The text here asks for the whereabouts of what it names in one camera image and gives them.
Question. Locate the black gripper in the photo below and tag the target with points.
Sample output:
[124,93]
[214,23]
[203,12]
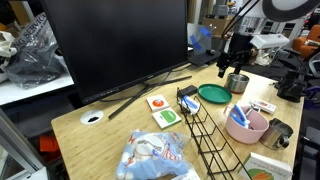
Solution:
[241,41]

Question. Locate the green plate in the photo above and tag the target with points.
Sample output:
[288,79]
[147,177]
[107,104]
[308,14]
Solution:
[215,94]

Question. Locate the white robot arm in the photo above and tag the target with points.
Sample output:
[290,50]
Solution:
[290,8]

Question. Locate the silver metal cup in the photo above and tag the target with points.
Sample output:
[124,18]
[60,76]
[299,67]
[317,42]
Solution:
[236,83]

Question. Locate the black keyboard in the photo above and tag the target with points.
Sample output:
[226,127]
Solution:
[205,57]

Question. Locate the box with blue tape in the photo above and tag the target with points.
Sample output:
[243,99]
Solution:
[201,38]

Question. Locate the white abc board book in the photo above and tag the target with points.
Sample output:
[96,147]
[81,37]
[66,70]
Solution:
[257,104]

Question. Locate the metal spoon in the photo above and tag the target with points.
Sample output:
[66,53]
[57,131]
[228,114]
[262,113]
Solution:
[254,108]

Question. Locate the black remote control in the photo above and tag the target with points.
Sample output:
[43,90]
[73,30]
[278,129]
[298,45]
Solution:
[187,90]

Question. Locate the white wrist mounted box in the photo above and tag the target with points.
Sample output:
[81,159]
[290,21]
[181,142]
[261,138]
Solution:
[270,40]

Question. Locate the blue circle board book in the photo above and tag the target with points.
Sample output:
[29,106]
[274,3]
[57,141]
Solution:
[189,104]

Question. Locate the white birds board book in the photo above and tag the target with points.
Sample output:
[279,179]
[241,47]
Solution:
[271,108]

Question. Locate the pink cup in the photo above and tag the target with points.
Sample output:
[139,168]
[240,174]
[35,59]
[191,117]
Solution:
[245,131]

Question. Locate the orange circle board book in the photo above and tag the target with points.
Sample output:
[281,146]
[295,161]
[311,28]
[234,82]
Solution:
[157,102]

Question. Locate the small green circle book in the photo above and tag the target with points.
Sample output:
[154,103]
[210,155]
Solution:
[166,118]

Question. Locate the small steel pitcher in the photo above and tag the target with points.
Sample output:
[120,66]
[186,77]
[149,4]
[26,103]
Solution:
[276,135]

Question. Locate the orange chair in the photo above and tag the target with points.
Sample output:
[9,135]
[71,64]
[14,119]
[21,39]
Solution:
[306,41]

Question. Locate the black monitor stand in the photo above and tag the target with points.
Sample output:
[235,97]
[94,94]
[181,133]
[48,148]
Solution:
[146,90]

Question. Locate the white vegetables board book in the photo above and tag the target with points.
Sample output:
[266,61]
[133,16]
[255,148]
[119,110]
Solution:
[265,168]

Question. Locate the plain white board book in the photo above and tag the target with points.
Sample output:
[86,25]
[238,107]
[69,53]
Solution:
[186,175]

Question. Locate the black computer monitor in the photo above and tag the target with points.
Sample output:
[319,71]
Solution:
[116,46]

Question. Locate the blue white marshmallow bag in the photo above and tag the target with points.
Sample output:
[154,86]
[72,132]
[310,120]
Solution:
[151,156]

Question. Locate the orange object under desk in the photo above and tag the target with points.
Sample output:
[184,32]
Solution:
[49,144]

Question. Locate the grey plastic bag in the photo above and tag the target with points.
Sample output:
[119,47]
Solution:
[33,56]

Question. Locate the white side table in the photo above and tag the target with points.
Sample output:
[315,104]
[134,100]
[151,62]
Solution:
[33,90]

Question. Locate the black clamp mount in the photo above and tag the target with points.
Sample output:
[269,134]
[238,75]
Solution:
[293,86]

